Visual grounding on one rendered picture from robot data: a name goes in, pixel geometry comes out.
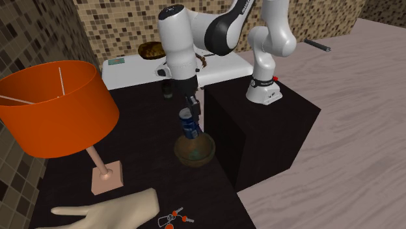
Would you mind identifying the keys with orange tags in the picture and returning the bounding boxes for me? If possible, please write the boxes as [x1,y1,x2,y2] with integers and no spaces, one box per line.
[157,206,195,229]

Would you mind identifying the black cylinder rod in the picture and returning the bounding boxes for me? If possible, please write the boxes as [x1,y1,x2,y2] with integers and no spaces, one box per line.
[303,38,332,53]

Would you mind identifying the blue drink can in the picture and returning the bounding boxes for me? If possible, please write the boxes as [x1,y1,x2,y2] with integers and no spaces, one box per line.
[178,107,203,141]

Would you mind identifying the brown round bowl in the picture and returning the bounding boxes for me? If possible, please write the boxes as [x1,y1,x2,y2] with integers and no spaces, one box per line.
[173,132,217,168]

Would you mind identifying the black table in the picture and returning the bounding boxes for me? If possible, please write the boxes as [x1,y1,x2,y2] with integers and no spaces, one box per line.
[27,81,257,229]

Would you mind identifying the beige hand model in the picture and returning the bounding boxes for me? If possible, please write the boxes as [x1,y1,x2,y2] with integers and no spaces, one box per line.
[34,187,160,229]

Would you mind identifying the black robot stand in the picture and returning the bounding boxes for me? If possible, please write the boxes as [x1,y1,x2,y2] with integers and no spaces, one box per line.
[202,75,322,193]

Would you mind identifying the orange shade table lamp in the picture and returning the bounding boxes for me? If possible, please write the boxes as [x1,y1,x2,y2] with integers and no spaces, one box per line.
[0,60,124,196]

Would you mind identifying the white low cabinet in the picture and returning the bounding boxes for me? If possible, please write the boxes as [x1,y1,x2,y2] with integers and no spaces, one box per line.
[101,49,254,92]

